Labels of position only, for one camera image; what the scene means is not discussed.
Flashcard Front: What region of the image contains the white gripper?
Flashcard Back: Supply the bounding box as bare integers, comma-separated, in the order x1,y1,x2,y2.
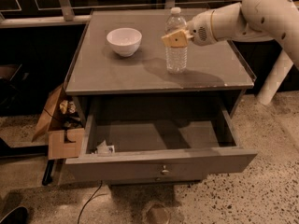
161,10,217,48

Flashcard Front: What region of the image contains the clear plastic water bottle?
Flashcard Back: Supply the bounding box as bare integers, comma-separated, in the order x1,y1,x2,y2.
165,7,187,74

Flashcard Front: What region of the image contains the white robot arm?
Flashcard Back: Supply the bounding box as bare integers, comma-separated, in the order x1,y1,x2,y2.
162,0,299,105

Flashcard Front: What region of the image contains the open grey top drawer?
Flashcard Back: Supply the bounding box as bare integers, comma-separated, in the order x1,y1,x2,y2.
66,96,257,185

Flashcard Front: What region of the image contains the brass drawer knob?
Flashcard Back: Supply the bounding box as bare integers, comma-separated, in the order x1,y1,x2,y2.
160,165,169,175

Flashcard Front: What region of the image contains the white ceramic bowl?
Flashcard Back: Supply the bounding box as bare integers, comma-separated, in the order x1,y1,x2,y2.
107,28,142,57

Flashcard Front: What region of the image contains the grey wooden nightstand cabinet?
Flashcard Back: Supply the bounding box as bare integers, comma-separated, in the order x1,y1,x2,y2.
64,8,257,186

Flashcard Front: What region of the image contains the metal window railing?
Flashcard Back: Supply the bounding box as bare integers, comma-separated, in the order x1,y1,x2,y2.
0,0,299,30

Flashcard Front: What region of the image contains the crumpled white paper scrap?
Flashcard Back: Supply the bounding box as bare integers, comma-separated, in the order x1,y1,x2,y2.
92,141,115,154

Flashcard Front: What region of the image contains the brown cardboard box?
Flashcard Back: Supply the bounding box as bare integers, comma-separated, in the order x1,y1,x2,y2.
32,85,84,160

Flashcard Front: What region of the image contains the black bar on floor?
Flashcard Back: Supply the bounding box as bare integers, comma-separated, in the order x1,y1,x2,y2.
42,160,55,186

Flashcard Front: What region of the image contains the black shoe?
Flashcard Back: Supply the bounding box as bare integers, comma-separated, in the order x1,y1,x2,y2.
0,206,28,224

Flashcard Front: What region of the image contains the black cable on floor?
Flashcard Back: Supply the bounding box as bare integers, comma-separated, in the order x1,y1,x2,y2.
77,180,104,224

